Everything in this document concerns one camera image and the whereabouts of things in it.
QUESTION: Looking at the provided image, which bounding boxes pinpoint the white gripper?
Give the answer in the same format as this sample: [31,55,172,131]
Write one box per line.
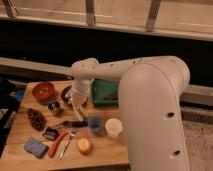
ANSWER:
[70,79,91,119]

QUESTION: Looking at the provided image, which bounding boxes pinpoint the yellow banana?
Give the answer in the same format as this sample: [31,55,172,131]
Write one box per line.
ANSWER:
[76,109,84,121]

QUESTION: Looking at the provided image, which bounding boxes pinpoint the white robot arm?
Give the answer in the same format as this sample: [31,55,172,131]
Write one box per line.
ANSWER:
[70,56,190,171]

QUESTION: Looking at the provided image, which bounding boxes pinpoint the blue cup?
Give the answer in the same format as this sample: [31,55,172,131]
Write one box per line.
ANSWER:
[88,116,102,134]

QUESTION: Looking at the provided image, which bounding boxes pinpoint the dark purple bowl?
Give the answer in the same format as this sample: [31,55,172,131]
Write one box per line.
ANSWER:
[61,86,70,104]

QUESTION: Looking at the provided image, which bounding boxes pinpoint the small metal can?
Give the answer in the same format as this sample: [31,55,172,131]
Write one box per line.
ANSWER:
[48,101,61,116]

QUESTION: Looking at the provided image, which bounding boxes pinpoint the silver fork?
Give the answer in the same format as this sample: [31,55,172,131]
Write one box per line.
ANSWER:
[59,131,77,160]

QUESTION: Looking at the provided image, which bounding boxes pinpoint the green plastic bin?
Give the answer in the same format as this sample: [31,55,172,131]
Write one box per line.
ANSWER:
[90,79,118,106]

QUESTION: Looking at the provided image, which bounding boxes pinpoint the orange apple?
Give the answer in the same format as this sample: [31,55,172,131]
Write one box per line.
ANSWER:
[77,138,93,155]

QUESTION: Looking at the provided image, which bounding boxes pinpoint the white cup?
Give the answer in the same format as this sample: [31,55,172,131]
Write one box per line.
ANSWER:
[105,118,123,138]

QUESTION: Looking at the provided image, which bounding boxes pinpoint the dark brown block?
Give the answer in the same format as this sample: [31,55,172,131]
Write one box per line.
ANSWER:
[104,92,118,101]

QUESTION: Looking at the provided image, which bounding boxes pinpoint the small black box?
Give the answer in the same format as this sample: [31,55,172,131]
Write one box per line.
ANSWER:
[42,128,59,141]

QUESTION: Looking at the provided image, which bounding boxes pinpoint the red bowl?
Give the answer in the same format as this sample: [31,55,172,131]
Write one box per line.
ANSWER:
[32,82,55,103]

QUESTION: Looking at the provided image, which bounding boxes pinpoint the brown pine cone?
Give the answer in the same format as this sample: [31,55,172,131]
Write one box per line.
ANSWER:
[27,108,46,131]

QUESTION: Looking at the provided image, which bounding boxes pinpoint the blue sponge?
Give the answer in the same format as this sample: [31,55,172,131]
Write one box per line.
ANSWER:
[24,137,49,159]

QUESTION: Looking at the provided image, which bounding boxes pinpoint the black chair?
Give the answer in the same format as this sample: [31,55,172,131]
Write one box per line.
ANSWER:
[0,77,20,156]

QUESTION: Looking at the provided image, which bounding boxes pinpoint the black handled utensil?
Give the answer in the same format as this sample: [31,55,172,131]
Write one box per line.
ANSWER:
[52,121,88,128]

